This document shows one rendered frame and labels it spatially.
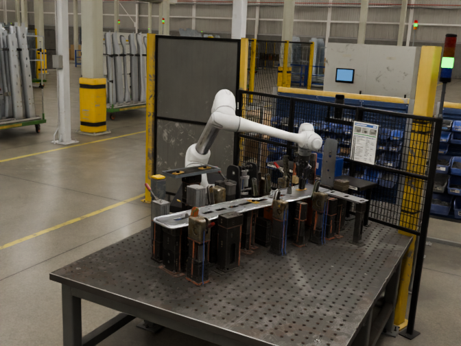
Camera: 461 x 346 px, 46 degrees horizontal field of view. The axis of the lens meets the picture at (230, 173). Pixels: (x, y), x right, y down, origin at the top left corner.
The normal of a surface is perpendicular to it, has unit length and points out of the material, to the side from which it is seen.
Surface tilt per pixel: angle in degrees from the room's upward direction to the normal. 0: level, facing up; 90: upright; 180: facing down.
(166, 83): 90
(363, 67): 90
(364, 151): 90
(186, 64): 89
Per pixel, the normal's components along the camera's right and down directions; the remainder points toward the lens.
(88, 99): -0.46, 0.19
